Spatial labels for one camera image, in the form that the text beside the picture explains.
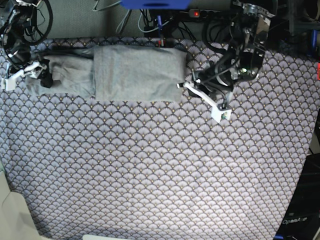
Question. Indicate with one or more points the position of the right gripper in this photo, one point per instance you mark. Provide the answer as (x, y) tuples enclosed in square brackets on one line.
[(18, 54)]

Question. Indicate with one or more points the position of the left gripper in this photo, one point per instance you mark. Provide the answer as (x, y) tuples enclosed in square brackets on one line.
[(217, 80)]

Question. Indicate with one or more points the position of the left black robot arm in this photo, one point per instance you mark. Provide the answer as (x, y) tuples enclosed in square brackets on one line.
[(248, 23)]

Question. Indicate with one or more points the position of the blue post at right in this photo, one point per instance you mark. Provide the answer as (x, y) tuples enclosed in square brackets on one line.
[(312, 48)]

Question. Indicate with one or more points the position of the black OpenArm box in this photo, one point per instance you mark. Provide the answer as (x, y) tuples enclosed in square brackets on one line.
[(302, 218)]

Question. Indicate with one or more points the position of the beige chair at lower left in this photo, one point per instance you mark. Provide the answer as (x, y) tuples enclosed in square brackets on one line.
[(16, 222)]

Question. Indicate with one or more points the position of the red clamp at right edge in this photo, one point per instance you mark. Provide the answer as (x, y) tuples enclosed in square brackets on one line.
[(318, 71)]

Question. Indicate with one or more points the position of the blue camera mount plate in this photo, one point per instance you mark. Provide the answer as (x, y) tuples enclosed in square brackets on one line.
[(155, 4)]

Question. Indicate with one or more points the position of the grey T-shirt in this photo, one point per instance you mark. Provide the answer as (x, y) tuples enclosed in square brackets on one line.
[(115, 73)]

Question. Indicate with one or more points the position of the red and black clamp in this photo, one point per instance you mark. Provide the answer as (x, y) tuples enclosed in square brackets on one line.
[(162, 42)]

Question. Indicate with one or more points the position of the black power strip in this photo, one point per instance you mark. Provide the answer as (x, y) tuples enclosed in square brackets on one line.
[(202, 14)]

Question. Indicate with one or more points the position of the fan-patterned tablecloth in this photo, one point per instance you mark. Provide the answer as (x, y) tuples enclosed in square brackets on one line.
[(160, 170)]

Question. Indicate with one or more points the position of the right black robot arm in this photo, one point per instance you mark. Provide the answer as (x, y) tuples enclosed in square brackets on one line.
[(19, 31)]

